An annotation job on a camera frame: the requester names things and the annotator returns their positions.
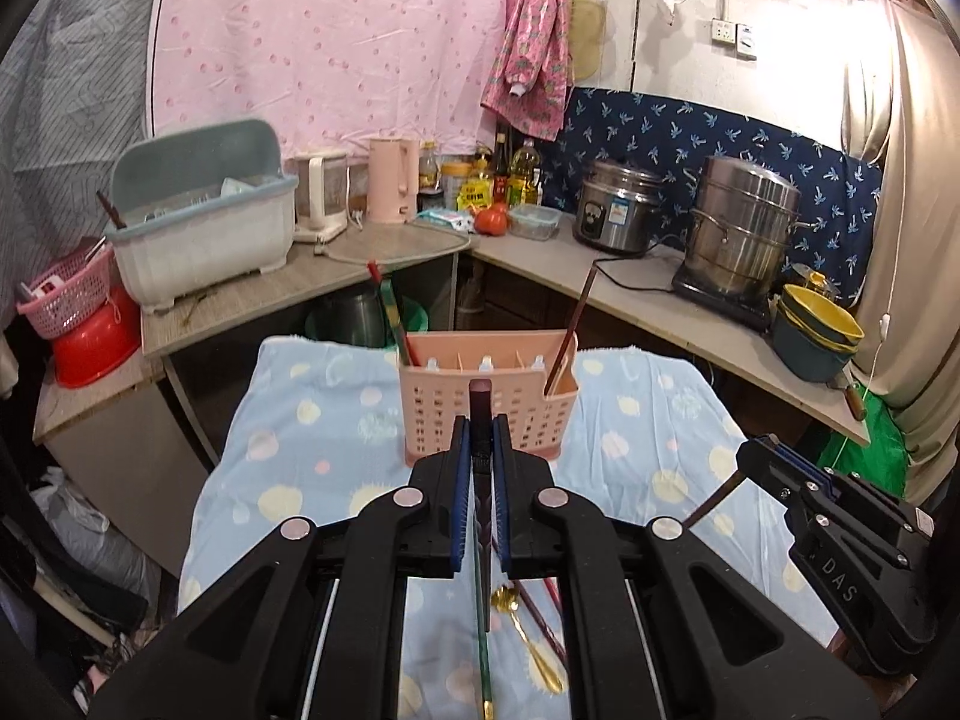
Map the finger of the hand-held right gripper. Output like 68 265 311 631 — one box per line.
737 434 809 504
779 443 854 494

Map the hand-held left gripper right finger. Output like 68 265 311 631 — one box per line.
491 415 880 720

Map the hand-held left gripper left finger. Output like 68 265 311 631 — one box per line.
90 416 473 720

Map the dark brown chopstick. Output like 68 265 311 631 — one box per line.
468 380 494 635
680 473 744 528

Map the pink perforated utensil holder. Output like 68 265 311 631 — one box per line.
395 329 583 467

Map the green chopstick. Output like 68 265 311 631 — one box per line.
474 547 497 720
378 279 411 362

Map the dark purple chopstick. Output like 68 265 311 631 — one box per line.
541 263 598 399

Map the green plastic bag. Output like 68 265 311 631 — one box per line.
816 381 910 501

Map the yellow bowl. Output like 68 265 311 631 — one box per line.
778 283 866 351

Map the blue dotted tablecloth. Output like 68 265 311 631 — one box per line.
178 335 846 720

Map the gold flower spoon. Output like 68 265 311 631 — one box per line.
490 586 566 694

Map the black induction cooker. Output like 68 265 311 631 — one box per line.
670 268 778 332

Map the steel steamer pot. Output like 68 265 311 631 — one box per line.
685 153 816 300

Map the beige curtain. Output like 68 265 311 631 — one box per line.
853 0 960 500

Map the clear plastic container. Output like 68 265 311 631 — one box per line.
508 203 563 243

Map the blue tissue packet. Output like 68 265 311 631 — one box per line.
414 208 476 233

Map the wooden corner counter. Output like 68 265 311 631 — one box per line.
140 227 872 446

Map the steel rice cooker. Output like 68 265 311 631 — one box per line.
573 158 665 255

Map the white yellow can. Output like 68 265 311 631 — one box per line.
439 157 474 210

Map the yellow cooking oil bottle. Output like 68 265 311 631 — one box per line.
509 138 543 208

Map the pink electric kettle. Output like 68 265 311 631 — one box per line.
365 136 422 225

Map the white electric kettle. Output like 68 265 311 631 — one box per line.
290 148 351 244

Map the dark sauce bottle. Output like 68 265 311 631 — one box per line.
490 133 512 204

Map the white cabinet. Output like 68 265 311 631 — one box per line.
33 355 221 579

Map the navy patterned cloth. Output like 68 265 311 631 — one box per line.
538 85 887 295

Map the white dish rack teal lid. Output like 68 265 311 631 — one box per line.
104 118 299 317

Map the grey plastic bag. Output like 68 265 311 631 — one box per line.
28 465 163 602

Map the red plastic basin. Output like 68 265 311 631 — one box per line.
50 303 144 390

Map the pink plastic basket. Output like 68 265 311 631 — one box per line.
16 243 116 341

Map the pink floral apron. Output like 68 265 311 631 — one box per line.
479 0 575 144

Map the yellow hanging board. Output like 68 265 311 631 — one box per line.
569 0 605 84

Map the pink dotted curtain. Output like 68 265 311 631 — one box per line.
148 0 512 167

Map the grey striped cloth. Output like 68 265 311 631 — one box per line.
0 0 175 320

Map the wooden handled knife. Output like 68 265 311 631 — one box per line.
824 374 872 422

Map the black power cable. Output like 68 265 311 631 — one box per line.
592 253 680 294

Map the white wall socket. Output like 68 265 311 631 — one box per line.
708 16 759 60

